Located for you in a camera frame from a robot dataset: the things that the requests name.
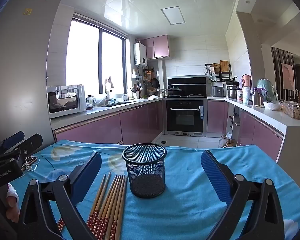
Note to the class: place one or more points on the white canister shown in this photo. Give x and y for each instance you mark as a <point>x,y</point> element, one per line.
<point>246,96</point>

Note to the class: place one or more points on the built-in black oven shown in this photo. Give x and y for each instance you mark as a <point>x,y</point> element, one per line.
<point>186,117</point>

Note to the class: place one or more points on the pink wall cabinet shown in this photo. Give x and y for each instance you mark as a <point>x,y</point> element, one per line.
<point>157,47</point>

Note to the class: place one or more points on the hanging frying pan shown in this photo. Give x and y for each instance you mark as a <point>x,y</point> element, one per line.
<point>155,83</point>

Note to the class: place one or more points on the clear plastic container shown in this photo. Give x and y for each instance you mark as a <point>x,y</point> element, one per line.
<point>293,110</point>

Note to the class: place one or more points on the white microwave oven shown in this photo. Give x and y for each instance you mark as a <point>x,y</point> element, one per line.
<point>64,102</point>

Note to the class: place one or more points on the kitchen window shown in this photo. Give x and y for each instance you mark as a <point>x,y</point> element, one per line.
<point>89,60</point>

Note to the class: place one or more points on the wooden cutting board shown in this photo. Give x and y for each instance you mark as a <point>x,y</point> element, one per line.
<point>224,66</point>

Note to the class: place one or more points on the framed wall picture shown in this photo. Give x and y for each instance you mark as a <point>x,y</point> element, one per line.
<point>288,76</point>

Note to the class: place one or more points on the white lidded casserole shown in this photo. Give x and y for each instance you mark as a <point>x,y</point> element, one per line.
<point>153,97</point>

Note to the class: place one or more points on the blue floral tablecloth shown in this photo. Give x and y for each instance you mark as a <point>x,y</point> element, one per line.
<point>180,212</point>

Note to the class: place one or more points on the steel thermos bottle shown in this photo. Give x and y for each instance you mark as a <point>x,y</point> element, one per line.
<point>258,98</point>

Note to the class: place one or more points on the steel stockpot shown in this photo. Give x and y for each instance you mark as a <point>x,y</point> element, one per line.
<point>232,91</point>

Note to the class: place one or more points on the pink base cabinets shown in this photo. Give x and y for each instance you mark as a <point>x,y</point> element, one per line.
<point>260,132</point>
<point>135,125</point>

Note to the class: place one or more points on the black mesh utensil holder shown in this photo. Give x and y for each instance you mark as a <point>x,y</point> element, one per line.
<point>146,180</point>

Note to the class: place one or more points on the grey refrigerator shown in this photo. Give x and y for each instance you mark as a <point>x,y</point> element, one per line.
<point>17,67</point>

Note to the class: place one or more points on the white water heater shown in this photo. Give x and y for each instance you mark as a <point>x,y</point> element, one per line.
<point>140,55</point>

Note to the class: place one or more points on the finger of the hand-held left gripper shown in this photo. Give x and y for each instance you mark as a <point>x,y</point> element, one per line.
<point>13,140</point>
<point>29,145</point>

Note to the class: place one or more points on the silver rice cooker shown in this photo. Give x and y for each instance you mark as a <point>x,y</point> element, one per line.
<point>218,92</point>

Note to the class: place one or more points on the gas hob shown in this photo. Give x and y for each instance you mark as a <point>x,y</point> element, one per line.
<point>193,95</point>

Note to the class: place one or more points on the pink kettle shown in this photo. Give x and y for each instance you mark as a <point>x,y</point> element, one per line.
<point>246,81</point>

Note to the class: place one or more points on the green covered appliance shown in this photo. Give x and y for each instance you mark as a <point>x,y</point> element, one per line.
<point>267,88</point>

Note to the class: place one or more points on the ceiling light panel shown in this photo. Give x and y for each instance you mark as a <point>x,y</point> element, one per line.
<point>174,16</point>

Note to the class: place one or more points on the bundle of wooden chopsticks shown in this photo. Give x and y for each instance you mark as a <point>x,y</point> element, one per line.
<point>109,200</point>

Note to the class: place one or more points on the person's left hand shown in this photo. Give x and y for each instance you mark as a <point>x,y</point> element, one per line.
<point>12,202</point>

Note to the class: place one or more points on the white bowl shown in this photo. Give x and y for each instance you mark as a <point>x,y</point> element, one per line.
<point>271,105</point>

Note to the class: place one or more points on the black wall rack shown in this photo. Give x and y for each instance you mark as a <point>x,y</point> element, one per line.
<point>225,76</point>

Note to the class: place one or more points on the black wok with lid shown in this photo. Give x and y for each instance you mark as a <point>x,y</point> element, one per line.
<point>175,91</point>

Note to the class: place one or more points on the black range hood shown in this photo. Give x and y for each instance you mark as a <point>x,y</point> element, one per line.
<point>187,81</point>

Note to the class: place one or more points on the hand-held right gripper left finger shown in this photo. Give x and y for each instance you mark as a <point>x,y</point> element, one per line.
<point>86,180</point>

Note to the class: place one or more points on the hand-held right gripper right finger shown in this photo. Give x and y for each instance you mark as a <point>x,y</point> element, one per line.
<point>215,177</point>

